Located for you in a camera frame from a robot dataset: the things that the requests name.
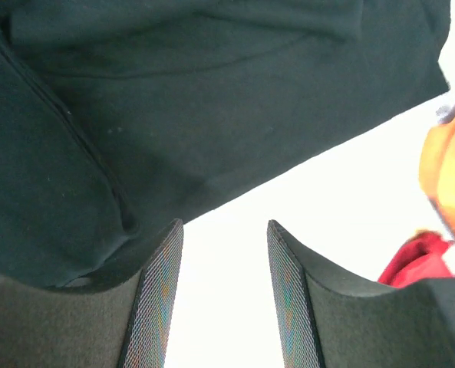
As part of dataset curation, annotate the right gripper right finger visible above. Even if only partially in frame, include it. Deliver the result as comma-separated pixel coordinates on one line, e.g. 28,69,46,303
267,220,455,367

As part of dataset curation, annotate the folded dark red t shirt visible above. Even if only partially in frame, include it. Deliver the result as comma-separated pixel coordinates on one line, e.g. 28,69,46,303
378,230,455,288

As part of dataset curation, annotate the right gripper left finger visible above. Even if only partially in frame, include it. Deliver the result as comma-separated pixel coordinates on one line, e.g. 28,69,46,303
0,220,183,367

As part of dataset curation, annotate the orange plastic laundry basket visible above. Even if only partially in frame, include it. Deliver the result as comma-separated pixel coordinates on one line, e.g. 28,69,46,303
418,104,455,238

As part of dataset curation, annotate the black t shirt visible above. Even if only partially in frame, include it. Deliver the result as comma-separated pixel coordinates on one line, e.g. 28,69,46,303
0,1,450,287

